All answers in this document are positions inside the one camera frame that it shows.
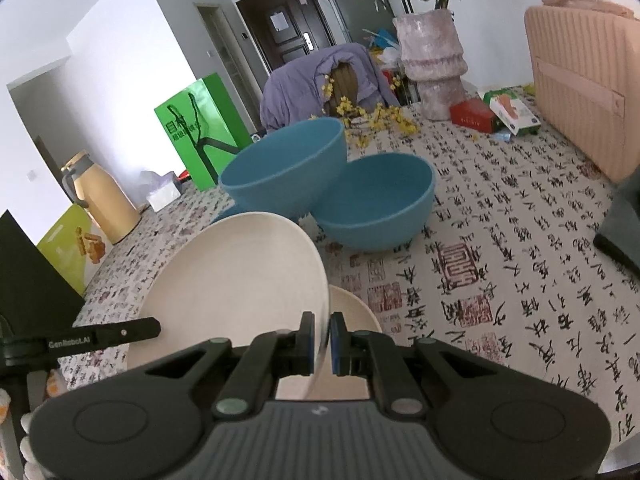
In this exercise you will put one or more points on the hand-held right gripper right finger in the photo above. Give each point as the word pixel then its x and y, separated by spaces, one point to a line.
pixel 334 347

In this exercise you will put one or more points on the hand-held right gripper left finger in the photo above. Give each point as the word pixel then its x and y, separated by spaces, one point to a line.
pixel 311 345

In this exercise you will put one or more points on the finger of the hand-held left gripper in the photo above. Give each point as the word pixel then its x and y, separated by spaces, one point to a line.
pixel 140 331

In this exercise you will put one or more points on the cream plate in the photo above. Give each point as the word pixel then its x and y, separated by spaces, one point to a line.
pixel 235 280
pixel 350 310

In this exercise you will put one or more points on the blue bowl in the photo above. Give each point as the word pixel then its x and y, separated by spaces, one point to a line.
pixel 380 210
pixel 285 170

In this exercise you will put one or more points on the yellow-green snack box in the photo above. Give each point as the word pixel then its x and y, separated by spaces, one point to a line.
pixel 70 245

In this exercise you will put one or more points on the beige thermos jug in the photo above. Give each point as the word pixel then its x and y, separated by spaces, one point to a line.
pixel 107 200

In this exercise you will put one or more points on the tissue pack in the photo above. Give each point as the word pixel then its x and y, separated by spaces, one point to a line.
pixel 162 195

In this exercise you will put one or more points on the calligraphy printed tablecloth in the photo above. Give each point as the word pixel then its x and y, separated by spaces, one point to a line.
pixel 500 260

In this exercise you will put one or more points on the green paper bag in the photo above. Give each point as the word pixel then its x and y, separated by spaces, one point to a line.
pixel 205 130

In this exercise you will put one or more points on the yellow flower branch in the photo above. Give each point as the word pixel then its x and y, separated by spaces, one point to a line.
pixel 380 120

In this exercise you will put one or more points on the purple jacket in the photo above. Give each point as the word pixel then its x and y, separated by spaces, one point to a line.
pixel 300 85

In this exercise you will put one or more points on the wooden chair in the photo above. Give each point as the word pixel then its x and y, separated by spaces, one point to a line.
pixel 345 85

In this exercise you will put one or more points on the red box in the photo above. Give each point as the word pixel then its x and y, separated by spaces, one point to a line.
pixel 470 115

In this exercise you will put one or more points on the white green box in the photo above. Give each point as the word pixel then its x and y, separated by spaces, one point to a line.
pixel 515 110

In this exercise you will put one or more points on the pink vase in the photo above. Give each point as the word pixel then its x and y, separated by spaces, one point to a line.
pixel 430 60

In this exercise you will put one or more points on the blue white plastic bag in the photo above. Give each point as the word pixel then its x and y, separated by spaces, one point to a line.
pixel 382 42

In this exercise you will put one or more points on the dark grey panel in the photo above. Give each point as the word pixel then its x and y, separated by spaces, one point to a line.
pixel 625 230

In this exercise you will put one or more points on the dark brown door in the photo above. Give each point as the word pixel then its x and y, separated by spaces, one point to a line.
pixel 285 25

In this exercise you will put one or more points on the grey fridge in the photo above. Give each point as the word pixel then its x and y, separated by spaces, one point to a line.
pixel 350 0

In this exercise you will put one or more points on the pink suitcase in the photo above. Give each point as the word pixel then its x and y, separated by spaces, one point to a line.
pixel 585 75

